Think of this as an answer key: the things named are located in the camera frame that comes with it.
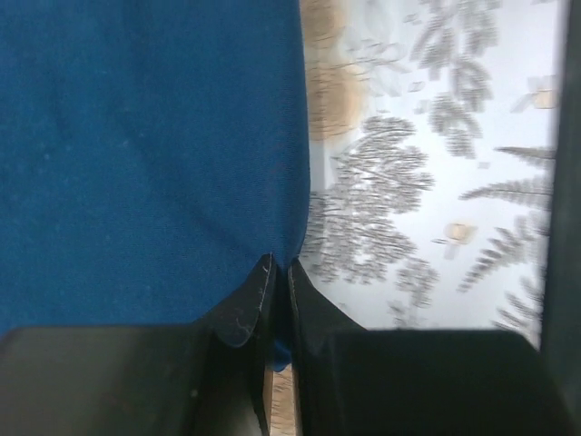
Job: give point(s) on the floral patterned table mat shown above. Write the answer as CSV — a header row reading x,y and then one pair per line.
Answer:
x,y
432,153

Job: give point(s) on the blue printed t shirt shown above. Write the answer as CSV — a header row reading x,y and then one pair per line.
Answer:
x,y
151,153

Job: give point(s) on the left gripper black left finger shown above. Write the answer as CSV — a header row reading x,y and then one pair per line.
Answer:
x,y
209,377

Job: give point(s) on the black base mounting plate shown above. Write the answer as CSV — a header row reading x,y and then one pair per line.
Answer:
x,y
560,345

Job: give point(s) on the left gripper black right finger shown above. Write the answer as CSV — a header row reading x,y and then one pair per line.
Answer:
x,y
354,381

